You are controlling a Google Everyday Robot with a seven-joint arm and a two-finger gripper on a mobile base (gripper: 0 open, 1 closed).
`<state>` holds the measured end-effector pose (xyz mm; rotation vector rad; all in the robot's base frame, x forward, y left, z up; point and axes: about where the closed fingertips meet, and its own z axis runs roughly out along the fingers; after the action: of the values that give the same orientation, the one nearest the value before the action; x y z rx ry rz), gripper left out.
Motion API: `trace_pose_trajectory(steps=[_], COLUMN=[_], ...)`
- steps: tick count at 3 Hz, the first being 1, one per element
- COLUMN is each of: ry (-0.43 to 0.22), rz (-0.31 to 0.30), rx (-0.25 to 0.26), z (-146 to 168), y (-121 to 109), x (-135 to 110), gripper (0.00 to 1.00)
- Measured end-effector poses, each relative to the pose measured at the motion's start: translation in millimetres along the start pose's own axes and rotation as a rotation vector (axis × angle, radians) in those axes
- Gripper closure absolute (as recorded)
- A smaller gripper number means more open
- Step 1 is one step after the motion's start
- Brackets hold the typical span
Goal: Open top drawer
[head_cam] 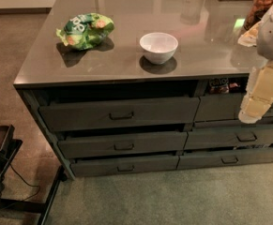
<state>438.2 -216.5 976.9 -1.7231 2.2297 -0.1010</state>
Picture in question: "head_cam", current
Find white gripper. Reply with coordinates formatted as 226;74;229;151
237;22;273;124

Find grey drawer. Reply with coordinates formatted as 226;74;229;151
177;148;273;170
58;131;188;158
185;127;273;150
71;155;179;177
38;97;199;132
194;93;273;122

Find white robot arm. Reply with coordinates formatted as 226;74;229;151
238;5;273;124

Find snack packages in drawer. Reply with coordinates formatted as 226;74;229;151
207;78;247;94

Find grey drawer cabinet counter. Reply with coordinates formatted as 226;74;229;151
14;0;273;178

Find glass snack jar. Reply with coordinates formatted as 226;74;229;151
243;0;273;30

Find white ceramic bowl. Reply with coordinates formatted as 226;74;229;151
140;32;178;65

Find green chip bag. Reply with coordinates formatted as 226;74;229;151
55;13;114;51

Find black metal stand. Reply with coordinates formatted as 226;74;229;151
0;125;68;225

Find black cable on floor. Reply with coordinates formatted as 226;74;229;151
0;162;42;210

